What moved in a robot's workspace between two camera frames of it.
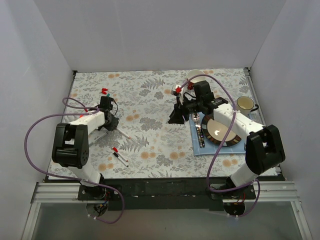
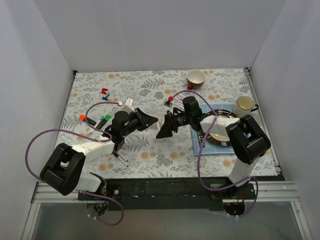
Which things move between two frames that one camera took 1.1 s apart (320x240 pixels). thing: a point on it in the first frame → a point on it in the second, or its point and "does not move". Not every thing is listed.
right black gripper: [182, 110] → [170, 123]
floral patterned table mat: [144, 145] does not move
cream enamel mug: [246, 105] does not move
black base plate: [169, 194] does not move
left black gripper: [111, 122] → [140, 119]
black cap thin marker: [117, 156] does not move
